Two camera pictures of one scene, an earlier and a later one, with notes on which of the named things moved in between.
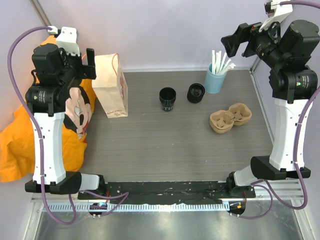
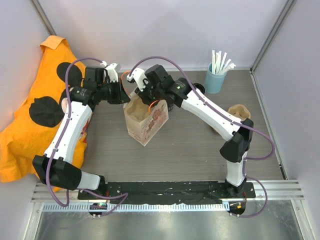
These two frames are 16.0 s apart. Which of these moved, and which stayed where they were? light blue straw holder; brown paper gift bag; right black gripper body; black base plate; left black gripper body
Moved: brown paper gift bag; right black gripper body; left black gripper body
Stayed: black base plate; light blue straw holder
